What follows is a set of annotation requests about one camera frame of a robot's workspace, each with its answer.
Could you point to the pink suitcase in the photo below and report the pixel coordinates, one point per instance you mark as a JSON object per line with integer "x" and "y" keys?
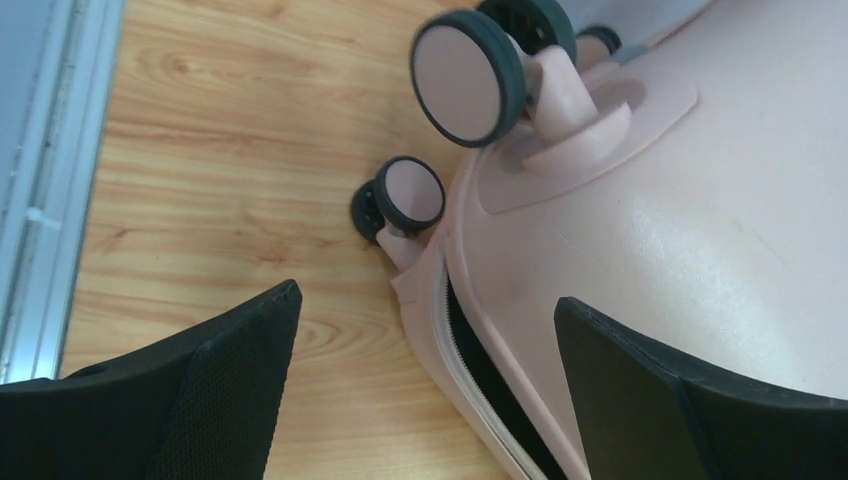
{"x": 679, "y": 166}

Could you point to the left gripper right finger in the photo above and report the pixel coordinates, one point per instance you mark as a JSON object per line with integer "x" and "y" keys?
{"x": 646, "y": 410}

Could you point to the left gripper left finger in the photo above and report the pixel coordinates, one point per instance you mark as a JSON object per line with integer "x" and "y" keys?
{"x": 200, "y": 404}

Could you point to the aluminium frame rail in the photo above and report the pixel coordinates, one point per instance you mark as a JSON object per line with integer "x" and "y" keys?
{"x": 58, "y": 60}

